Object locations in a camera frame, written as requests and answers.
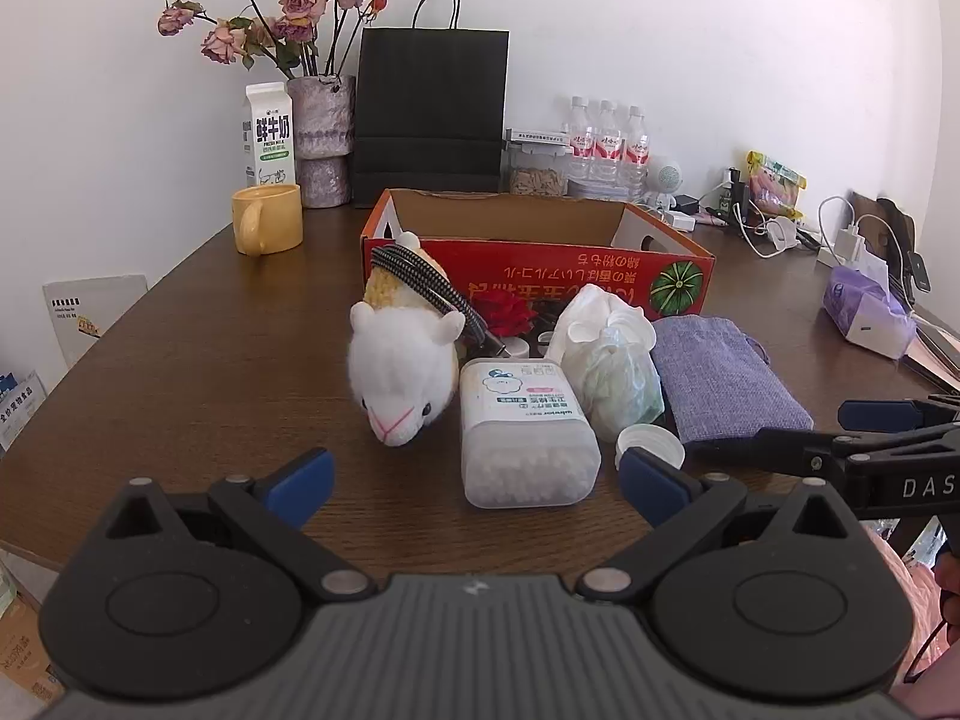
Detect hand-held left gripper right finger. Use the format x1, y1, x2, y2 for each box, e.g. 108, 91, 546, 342
576, 446, 852, 605

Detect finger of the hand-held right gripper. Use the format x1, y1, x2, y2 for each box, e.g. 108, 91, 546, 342
750, 426, 856, 481
838, 393, 960, 437

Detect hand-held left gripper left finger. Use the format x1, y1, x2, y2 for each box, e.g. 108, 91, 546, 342
101, 446, 377, 605

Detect white jar lid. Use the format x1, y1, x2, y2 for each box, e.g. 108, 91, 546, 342
615, 424, 686, 472

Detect green plastic bag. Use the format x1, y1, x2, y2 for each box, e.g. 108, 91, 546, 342
581, 337, 667, 445

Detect purple fabric pouch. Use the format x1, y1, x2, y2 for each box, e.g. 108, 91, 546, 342
650, 315, 816, 455

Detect clear cotton swab container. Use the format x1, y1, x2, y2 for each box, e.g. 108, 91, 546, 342
459, 358, 603, 509

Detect white plush alpaca toy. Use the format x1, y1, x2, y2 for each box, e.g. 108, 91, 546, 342
346, 232, 467, 449

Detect white tissue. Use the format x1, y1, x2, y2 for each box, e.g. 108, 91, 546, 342
545, 283, 656, 385

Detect small round white lid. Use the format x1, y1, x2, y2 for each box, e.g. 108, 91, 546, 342
491, 334, 545, 362

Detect red cardboard box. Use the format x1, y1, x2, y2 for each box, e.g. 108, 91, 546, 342
360, 189, 716, 317

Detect red fabric rose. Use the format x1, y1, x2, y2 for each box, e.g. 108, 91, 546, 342
471, 289, 539, 339

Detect striped braided cable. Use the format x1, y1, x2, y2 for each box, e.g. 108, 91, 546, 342
370, 243, 494, 355

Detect person's right hand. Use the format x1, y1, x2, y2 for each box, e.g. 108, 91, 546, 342
933, 551, 960, 647

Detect brown notebook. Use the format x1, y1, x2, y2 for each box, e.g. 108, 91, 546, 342
900, 307, 960, 392

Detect purple tissue pack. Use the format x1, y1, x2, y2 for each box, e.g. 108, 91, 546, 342
823, 264, 918, 360

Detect person's pink trousers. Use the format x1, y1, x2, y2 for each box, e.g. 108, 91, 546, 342
885, 532, 960, 720

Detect brown leather bag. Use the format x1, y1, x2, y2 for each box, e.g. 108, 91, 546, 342
847, 191, 931, 293

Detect yellow snack packet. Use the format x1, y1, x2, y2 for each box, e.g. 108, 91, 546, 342
745, 150, 809, 223

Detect yellow mug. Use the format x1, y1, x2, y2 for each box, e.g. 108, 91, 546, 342
231, 184, 305, 257

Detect blue white packets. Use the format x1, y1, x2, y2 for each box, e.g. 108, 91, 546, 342
0, 371, 48, 453

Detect white round speaker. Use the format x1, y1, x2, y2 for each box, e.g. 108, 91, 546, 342
646, 155, 686, 212

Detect clear seed jar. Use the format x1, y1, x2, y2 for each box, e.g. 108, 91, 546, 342
506, 142, 569, 198

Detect clear water bottle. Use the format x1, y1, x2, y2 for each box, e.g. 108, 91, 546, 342
596, 99, 627, 183
568, 96, 601, 182
622, 105, 651, 185

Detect white milk carton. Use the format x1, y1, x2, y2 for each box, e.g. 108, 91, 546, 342
241, 82, 297, 189

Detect purple stone vase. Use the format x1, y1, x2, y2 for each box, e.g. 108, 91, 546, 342
287, 75, 356, 209

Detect white flat box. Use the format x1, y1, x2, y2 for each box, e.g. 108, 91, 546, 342
506, 127, 572, 148

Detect black paper bag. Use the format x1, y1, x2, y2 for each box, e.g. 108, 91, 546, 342
352, 0, 512, 209

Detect dried rose bouquet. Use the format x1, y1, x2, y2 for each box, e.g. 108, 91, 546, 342
157, 0, 388, 80

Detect white wall charger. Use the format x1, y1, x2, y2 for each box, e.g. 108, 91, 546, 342
817, 195, 901, 265

